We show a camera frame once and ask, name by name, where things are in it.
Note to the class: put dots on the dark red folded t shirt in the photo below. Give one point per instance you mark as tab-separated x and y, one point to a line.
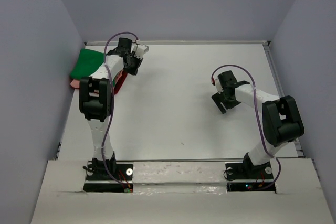
119	81

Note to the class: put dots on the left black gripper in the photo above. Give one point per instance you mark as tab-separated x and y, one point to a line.
134	72

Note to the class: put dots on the green t shirt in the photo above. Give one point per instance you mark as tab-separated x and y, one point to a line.
87	63

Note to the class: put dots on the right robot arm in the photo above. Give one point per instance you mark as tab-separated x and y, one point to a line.
278	119

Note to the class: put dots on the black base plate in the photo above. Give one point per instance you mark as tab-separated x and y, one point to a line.
97	180
239	180

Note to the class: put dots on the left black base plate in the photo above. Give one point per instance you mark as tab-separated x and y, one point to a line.
97	180

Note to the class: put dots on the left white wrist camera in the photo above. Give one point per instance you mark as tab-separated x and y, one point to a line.
140	50

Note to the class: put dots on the pink folded t shirt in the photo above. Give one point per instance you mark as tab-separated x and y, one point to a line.
75	83

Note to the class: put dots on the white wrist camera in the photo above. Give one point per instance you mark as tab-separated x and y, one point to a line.
140	50
217	84

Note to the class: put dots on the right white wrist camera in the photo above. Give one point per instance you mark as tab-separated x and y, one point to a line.
217	84

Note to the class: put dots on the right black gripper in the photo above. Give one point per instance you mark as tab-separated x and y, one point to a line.
218	98

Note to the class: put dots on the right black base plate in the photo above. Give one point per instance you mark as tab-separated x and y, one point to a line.
239	180

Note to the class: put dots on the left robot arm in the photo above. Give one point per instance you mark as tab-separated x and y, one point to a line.
96	101

